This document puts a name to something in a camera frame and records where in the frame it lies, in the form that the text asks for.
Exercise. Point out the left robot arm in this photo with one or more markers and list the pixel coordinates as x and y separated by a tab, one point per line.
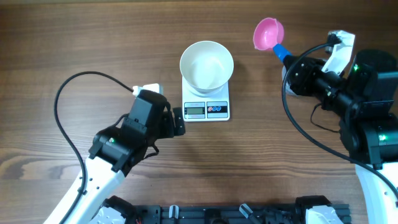
115	151

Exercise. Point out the white digital kitchen scale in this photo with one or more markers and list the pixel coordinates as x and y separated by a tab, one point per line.
205	107

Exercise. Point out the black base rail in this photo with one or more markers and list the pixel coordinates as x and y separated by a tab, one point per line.
307	209

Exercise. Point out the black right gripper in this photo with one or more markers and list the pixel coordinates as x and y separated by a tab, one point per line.
300	79

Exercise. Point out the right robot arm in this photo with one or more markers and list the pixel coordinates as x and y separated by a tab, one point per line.
368	129

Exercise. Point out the clear plastic food container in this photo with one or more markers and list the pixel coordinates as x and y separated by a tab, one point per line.
287	86

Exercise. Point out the pink scoop blue handle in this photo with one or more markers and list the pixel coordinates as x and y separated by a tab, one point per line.
268	36

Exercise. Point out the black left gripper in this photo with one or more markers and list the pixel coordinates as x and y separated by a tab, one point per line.
170	130

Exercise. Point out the white round bowl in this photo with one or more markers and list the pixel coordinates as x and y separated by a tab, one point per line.
206	65

